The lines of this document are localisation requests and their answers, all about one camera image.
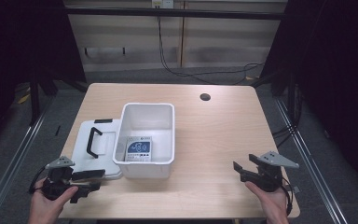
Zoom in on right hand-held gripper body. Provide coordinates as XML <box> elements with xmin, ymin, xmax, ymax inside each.
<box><xmin>241</xmin><ymin>151</ymin><xmax>300</xmax><ymax>193</ymax></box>

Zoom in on yellow floor tape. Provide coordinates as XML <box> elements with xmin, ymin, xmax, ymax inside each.
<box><xmin>17</xmin><ymin>92</ymin><xmax>32</xmax><ymax>105</ymax></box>

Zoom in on blue and white packet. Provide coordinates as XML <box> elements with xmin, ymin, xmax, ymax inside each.
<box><xmin>124</xmin><ymin>135</ymin><xmax>153</xmax><ymax>162</ymax></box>

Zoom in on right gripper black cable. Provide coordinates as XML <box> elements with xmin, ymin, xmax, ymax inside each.
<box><xmin>280</xmin><ymin>176</ymin><xmax>295</xmax><ymax>217</ymax></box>

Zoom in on black floor cables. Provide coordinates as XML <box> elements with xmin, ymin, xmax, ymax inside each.
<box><xmin>271</xmin><ymin>123</ymin><xmax>298</xmax><ymax>149</ymax></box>

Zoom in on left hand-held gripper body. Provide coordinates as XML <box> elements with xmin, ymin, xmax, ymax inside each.
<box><xmin>41</xmin><ymin>156</ymin><xmax>76</xmax><ymax>202</ymax></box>

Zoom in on black metal stand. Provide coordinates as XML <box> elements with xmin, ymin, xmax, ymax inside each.
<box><xmin>28</xmin><ymin>79</ymin><xmax>42</xmax><ymax>127</ymax></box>

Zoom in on aluminium floor rail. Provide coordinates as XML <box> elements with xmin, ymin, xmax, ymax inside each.
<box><xmin>0</xmin><ymin>96</ymin><xmax>56</xmax><ymax>224</ymax></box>
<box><xmin>274</xmin><ymin>97</ymin><xmax>350</xmax><ymax>224</ymax></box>

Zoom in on black wall cable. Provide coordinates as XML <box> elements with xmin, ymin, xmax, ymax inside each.
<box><xmin>157</xmin><ymin>16</ymin><xmax>266</xmax><ymax>86</ymax></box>

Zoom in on white wall socket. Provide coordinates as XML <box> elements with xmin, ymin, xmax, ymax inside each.
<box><xmin>151</xmin><ymin>0</ymin><xmax>175</xmax><ymax>9</ymax></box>

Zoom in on black horizontal frame bar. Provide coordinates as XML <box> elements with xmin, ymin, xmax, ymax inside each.
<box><xmin>64</xmin><ymin>7</ymin><xmax>289</xmax><ymax>21</ymax></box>

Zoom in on person's right hand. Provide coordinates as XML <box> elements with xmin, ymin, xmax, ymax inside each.
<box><xmin>244</xmin><ymin>181</ymin><xmax>290</xmax><ymax>224</ymax></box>

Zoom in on white lid with black handle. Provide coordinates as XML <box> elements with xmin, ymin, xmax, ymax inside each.
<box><xmin>70</xmin><ymin>119</ymin><xmax>124</xmax><ymax>181</ymax></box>

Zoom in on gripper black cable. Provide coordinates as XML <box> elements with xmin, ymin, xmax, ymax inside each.
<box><xmin>28</xmin><ymin>166</ymin><xmax>47</xmax><ymax>194</ymax></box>
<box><xmin>280</xmin><ymin>176</ymin><xmax>295</xmax><ymax>217</ymax></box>

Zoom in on person's left hand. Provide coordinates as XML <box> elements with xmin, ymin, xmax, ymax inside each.
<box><xmin>27</xmin><ymin>177</ymin><xmax>79</xmax><ymax>224</ymax></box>

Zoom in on white plastic storage box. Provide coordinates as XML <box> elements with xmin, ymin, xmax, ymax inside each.
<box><xmin>112</xmin><ymin>102</ymin><xmax>176</xmax><ymax>179</ymax></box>

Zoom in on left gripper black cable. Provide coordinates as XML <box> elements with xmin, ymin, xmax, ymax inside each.
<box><xmin>28</xmin><ymin>166</ymin><xmax>47</xmax><ymax>194</ymax></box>

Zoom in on black curtain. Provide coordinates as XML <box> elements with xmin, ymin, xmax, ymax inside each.
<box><xmin>0</xmin><ymin>0</ymin><xmax>87</xmax><ymax>158</ymax></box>
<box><xmin>251</xmin><ymin>0</ymin><xmax>358</xmax><ymax>199</ymax></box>

